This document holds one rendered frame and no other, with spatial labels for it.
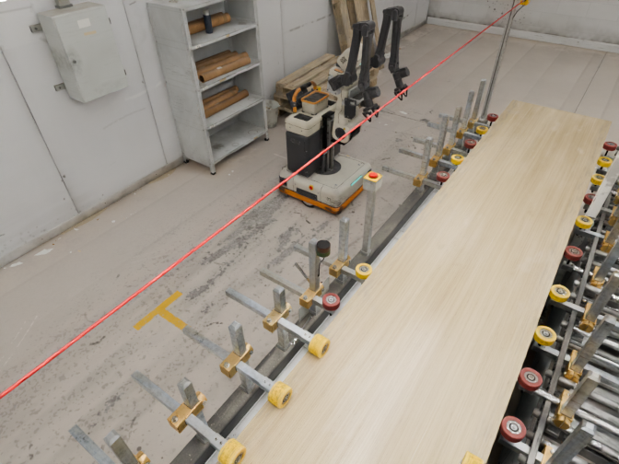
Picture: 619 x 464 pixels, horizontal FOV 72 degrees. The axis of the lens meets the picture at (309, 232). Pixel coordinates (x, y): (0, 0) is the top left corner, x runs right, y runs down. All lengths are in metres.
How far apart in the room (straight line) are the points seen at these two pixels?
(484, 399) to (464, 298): 0.48
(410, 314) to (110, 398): 1.87
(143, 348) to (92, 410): 0.45
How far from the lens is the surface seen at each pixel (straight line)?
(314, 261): 1.86
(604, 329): 1.88
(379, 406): 1.67
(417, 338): 1.85
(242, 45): 4.80
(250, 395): 1.92
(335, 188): 3.68
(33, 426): 3.07
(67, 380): 3.14
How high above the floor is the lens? 2.37
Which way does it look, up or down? 41 degrees down
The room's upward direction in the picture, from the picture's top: 1 degrees counter-clockwise
